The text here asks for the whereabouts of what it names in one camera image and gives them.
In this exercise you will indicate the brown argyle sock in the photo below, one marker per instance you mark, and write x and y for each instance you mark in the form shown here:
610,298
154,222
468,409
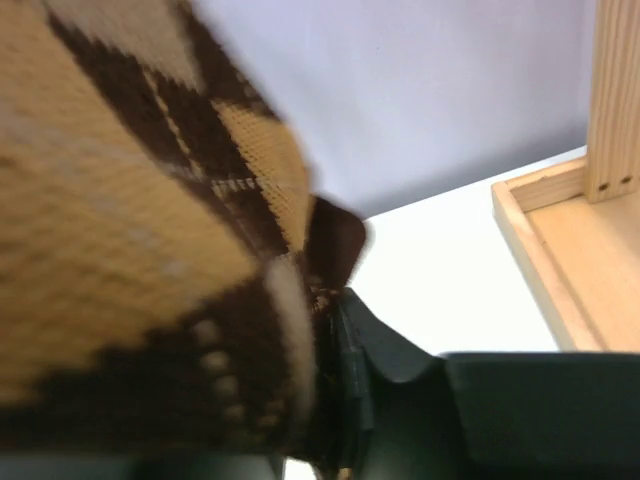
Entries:
167,273

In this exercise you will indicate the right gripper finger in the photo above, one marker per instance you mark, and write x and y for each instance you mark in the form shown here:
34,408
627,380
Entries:
408,414

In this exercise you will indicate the wooden hanger rack stand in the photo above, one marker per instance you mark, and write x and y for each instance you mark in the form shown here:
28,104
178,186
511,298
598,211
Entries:
573,228

